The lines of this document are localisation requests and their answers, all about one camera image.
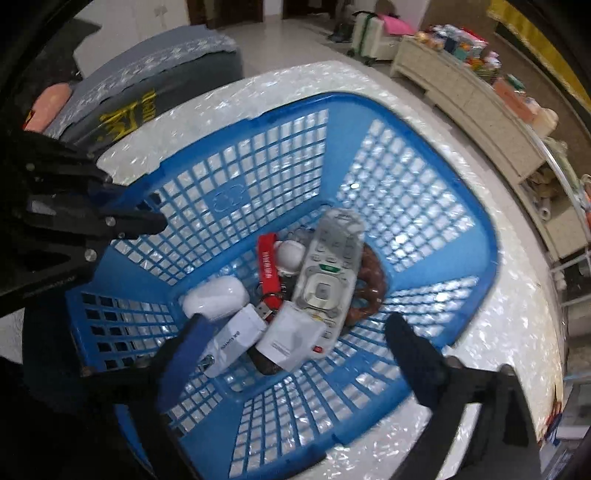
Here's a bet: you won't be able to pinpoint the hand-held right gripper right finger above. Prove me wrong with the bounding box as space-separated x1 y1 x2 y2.
385 313 543 480

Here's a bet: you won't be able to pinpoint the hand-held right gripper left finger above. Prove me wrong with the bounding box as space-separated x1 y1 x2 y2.
51 313 217 480

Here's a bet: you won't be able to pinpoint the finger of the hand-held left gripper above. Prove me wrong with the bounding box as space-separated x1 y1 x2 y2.
28 198 168 278
25 141 162 210

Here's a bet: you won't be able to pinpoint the white power adapter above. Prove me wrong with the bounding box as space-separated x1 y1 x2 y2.
198 302 269 379

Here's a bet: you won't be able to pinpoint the white rounded case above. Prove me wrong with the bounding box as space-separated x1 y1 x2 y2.
181 276 250 321

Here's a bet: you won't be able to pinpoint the brown checkered wallet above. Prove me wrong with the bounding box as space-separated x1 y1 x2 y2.
247 344 282 376

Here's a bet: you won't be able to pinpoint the brown bead string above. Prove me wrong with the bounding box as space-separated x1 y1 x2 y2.
344 244 389 326

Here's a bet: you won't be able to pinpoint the blue plastic basket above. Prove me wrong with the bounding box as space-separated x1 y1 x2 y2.
65 91 504 480

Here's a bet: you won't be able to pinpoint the white charger block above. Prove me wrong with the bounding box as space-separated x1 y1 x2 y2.
256 302 340 372

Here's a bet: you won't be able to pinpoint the white remote control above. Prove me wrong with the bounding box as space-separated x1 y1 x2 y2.
293 208 365 356

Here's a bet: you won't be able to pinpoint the red keychain strap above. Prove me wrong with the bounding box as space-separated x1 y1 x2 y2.
255 233 286 321

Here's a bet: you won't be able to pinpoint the white figure keychain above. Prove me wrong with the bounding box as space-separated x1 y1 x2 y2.
276 239 305 277

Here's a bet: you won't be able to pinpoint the pink cloth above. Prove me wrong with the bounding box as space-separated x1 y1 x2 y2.
23 82 70 134

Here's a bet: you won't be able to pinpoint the grey shirt yellow print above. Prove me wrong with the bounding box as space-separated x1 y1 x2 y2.
44 25 243 153

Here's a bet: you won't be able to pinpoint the white metal rack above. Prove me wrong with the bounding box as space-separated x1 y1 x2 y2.
549 175 591 296

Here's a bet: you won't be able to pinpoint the beige television cabinet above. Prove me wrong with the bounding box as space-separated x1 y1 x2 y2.
390 34 591 259

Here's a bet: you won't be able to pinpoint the beige plastic bin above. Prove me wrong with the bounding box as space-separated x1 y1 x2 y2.
531 107 559 139

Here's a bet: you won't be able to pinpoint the pink box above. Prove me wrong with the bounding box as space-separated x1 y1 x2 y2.
492 76 536 121

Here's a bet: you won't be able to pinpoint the white green suitcase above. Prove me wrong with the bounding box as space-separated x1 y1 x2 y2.
348 10 400 65

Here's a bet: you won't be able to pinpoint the group of bottles and boxes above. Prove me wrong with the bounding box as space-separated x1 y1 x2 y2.
416 23 502 75

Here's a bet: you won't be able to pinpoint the pink mat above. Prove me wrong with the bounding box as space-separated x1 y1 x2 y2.
376 14 416 37

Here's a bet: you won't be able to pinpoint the red blue handled scissors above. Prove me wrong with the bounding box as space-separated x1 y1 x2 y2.
547 401 566 446

